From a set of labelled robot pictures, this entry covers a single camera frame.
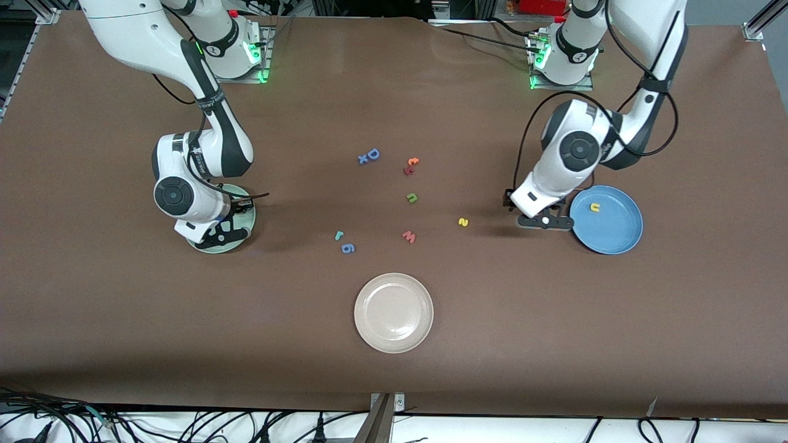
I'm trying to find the mint green plate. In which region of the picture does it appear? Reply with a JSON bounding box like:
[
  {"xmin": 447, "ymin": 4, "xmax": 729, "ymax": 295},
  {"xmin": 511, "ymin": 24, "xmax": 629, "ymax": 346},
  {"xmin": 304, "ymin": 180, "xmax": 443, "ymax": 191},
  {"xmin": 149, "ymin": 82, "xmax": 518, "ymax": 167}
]
[{"xmin": 187, "ymin": 183, "xmax": 257, "ymax": 255}]

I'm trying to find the blue plate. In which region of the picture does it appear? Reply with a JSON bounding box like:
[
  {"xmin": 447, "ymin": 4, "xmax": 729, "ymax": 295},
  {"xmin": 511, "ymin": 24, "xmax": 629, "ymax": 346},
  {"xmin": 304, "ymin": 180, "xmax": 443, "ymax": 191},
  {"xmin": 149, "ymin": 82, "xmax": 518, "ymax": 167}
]
[{"xmin": 569, "ymin": 185, "xmax": 644, "ymax": 255}]

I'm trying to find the beige plate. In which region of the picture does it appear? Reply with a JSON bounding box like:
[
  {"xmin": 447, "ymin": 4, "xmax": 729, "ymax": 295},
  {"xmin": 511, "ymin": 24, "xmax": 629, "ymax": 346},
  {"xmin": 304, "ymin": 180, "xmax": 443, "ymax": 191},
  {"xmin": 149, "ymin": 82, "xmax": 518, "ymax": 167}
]
[{"xmin": 353, "ymin": 273, "xmax": 435, "ymax": 354}]

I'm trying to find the red box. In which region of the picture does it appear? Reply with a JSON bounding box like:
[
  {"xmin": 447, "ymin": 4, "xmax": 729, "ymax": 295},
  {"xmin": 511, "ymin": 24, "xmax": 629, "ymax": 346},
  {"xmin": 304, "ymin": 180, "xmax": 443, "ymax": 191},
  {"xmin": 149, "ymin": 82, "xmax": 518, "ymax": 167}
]
[{"xmin": 517, "ymin": 0, "xmax": 570, "ymax": 17}]

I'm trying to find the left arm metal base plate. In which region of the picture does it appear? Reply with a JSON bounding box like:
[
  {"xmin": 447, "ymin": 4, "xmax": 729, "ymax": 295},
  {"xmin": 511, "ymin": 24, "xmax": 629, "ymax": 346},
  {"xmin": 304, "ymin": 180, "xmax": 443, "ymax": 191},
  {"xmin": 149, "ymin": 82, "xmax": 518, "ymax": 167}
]
[{"xmin": 528, "ymin": 34, "xmax": 595, "ymax": 92}]

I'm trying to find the black cable on table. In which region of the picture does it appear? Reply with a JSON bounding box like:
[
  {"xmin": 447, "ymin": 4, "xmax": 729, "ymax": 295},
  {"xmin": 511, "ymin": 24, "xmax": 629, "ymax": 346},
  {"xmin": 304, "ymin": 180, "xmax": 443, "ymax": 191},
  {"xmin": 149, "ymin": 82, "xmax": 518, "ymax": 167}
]
[{"xmin": 431, "ymin": 17, "xmax": 545, "ymax": 55}]

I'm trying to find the green cable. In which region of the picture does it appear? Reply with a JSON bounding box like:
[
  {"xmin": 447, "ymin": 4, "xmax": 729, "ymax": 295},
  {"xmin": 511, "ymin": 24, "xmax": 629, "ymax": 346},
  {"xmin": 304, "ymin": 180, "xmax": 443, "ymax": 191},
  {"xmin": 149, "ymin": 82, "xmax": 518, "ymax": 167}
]
[{"xmin": 85, "ymin": 406, "xmax": 118, "ymax": 429}]

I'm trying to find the metal table bracket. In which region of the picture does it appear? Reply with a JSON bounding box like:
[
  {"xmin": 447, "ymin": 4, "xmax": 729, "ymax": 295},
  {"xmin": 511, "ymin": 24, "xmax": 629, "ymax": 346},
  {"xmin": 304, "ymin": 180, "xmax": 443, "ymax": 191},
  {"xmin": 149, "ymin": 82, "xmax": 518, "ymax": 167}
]
[{"xmin": 353, "ymin": 392, "xmax": 406, "ymax": 443}]

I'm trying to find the looped black cable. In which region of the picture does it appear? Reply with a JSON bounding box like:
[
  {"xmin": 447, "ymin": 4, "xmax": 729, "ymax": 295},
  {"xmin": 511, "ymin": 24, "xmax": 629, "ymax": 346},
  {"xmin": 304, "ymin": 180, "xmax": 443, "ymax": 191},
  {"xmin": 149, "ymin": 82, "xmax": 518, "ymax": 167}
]
[{"xmin": 638, "ymin": 417, "xmax": 665, "ymax": 443}]

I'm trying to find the aluminium frame profile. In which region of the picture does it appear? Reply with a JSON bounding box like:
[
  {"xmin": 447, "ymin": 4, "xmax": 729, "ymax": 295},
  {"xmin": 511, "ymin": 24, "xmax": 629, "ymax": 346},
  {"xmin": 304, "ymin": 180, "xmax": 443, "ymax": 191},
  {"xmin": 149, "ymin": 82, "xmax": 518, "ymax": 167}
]
[
  {"xmin": 742, "ymin": 0, "xmax": 788, "ymax": 42},
  {"xmin": 0, "ymin": 7, "xmax": 62, "ymax": 121}
]

